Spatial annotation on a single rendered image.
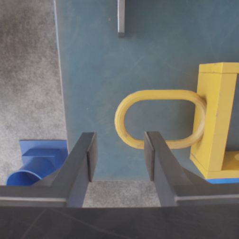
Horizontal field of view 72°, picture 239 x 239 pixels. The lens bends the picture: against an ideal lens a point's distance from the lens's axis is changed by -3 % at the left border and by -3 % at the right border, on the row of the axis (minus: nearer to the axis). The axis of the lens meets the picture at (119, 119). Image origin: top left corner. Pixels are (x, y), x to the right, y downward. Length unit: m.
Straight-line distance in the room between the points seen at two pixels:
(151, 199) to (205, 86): 1.60
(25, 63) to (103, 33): 1.27
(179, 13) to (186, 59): 0.06
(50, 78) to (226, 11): 1.27
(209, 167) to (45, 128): 1.39
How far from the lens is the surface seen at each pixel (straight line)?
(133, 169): 0.31
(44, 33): 1.46
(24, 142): 1.65
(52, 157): 1.44
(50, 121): 1.49
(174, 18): 0.28
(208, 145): 0.25
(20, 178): 1.54
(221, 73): 0.23
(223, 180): 1.07
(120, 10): 0.24
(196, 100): 0.25
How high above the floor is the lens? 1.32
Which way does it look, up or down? 74 degrees down
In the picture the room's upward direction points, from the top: 179 degrees counter-clockwise
